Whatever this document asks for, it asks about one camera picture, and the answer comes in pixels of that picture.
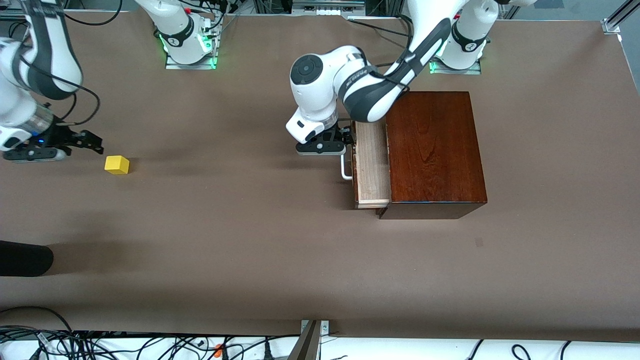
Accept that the yellow block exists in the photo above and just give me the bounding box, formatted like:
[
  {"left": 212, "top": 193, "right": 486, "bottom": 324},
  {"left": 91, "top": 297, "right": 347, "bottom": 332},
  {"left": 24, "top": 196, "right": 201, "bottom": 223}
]
[{"left": 104, "top": 155, "right": 130, "bottom": 175}]

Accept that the light wood drawer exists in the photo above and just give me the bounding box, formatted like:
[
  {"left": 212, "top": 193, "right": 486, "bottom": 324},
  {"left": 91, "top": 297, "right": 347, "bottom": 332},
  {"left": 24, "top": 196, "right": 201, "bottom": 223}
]
[{"left": 352, "top": 120, "right": 392, "bottom": 210}]

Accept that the dark brown wooden cabinet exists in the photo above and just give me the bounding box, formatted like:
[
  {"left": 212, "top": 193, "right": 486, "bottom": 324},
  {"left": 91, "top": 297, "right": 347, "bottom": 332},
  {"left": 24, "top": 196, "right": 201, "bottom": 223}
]
[{"left": 377, "top": 91, "right": 488, "bottom": 220}]

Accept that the black cylinder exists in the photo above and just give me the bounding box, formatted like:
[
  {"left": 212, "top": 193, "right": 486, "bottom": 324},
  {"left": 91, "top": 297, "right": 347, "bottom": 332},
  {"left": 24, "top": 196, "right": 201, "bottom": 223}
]
[{"left": 0, "top": 240, "right": 54, "bottom": 277}]

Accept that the grey device box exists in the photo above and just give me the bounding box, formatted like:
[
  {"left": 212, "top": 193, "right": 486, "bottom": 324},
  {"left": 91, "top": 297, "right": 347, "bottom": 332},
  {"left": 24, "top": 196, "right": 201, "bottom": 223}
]
[{"left": 291, "top": 0, "right": 367, "bottom": 17}]

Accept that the dark diagonal bar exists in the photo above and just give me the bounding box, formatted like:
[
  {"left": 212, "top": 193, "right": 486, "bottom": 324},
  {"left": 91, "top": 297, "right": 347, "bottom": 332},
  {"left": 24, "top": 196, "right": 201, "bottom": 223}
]
[{"left": 287, "top": 320, "right": 321, "bottom": 360}]

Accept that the aluminium profile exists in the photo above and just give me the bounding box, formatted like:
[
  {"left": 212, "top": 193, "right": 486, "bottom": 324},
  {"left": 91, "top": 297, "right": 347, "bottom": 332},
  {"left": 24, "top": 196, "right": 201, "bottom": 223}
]
[{"left": 601, "top": 0, "right": 640, "bottom": 36}]

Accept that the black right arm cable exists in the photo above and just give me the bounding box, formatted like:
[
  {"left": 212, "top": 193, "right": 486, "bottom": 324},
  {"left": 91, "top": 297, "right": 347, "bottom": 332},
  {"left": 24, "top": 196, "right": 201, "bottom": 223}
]
[{"left": 12, "top": 30, "right": 101, "bottom": 126}]

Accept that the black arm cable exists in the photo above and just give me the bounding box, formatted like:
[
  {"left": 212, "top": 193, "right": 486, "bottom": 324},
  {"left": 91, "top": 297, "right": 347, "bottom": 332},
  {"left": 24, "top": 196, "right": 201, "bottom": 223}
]
[
  {"left": 367, "top": 14, "right": 418, "bottom": 93},
  {"left": 12, "top": 30, "right": 101, "bottom": 126}
]

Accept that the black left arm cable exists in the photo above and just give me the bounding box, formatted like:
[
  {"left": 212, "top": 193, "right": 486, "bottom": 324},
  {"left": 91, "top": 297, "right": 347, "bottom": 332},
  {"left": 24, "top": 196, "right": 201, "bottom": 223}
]
[{"left": 367, "top": 14, "right": 418, "bottom": 93}]

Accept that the black looping cable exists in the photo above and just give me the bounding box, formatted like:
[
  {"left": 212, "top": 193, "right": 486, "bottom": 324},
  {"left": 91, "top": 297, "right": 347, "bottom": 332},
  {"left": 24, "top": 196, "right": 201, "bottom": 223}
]
[{"left": 64, "top": 0, "right": 123, "bottom": 27}]

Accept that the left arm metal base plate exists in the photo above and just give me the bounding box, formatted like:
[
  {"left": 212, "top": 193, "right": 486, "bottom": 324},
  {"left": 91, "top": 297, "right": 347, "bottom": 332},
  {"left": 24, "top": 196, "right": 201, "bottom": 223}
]
[{"left": 429, "top": 59, "right": 483, "bottom": 76}]

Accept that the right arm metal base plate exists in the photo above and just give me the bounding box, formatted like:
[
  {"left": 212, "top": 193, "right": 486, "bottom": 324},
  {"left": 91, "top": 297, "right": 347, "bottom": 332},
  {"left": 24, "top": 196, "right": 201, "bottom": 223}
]
[{"left": 165, "top": 47, "right": 219, "bottom": 71}]

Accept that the thick black cable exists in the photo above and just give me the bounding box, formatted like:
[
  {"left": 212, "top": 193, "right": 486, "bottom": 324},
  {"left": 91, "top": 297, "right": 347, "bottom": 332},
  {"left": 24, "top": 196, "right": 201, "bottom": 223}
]
[{"left": 0, "top": 306, "right": 76, "bottom": 335}]

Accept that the small metal bracket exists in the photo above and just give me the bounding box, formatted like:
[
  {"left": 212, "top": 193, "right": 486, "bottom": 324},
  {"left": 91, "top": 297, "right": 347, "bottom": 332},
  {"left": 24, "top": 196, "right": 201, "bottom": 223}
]
[{"left": 300, "top": 320, "right": 331, "bottom": 337}]

